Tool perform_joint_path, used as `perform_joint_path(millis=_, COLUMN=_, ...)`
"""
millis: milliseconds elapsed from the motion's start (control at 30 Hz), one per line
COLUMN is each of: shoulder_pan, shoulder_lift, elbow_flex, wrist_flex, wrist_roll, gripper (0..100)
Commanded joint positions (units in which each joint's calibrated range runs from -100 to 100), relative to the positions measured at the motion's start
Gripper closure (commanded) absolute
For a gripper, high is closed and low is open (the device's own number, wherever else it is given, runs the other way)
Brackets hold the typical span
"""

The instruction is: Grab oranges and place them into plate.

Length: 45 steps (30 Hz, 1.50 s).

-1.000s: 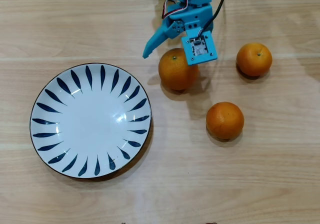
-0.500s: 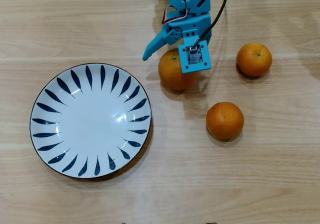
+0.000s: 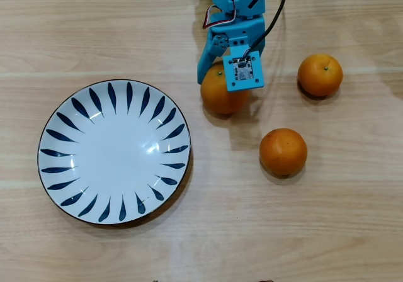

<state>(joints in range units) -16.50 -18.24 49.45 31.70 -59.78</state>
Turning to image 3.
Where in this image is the black camera cable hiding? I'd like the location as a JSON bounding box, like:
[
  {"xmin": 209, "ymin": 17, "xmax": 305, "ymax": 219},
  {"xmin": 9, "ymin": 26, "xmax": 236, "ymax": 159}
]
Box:
[{"xmin": 242, "ymin": 0, "xmax": 289, "ymax": 63}]

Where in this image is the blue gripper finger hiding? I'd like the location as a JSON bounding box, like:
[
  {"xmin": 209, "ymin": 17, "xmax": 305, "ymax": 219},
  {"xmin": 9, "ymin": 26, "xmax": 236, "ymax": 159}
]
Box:
[{"xmin": 196, "ymin": 31, "xmax": 230, "ymax": 85}]

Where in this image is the small orange without visible stem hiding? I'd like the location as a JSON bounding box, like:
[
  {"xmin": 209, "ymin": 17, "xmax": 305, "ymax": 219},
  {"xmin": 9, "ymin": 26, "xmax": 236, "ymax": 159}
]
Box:
[{"xmin": 259, "ymin": 128, "xmax": 309, "ymax": 176}]

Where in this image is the small orange with green stem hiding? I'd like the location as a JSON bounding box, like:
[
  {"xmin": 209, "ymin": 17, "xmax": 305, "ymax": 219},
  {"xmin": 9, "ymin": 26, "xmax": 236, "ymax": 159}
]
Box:
[{"xmin": 297, "ymin": 54, "xmax": 344, "ymax": 98}]

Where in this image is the red white black servo cable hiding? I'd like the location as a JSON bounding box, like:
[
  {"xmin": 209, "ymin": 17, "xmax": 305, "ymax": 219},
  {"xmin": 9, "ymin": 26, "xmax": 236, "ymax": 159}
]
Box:
[{"xmin": 202, "ymin": 0, "xmax": 241, "ymax": 30}]

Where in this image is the blue wrist camera module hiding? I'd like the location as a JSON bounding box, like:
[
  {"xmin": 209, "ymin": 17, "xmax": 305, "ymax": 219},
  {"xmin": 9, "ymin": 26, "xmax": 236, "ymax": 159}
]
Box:
[{"xmin": 222, "ymin": 50, "xmax": 266, "ymax": 93}]

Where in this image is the large orange with green stem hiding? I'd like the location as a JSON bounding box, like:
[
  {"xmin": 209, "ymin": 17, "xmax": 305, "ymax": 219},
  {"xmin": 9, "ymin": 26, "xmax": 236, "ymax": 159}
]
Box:
[{"xmin": 200, "ymin": 60, "xmax": 250, "ymax": 115}]

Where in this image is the white plate with blue strokes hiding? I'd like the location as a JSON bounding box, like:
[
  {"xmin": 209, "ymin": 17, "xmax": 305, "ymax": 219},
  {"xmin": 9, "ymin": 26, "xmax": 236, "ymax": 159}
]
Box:
[{"xmin": 37, "ymin": 79, "xmax": 192, "ymax": 225}]

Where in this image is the blue gripper body with servo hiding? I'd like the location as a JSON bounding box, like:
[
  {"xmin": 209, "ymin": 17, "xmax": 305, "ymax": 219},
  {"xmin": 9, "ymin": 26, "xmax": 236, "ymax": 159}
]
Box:
[{"xmin": 209, "ymin": 13, "xmax": 267, "ymax": 57}]

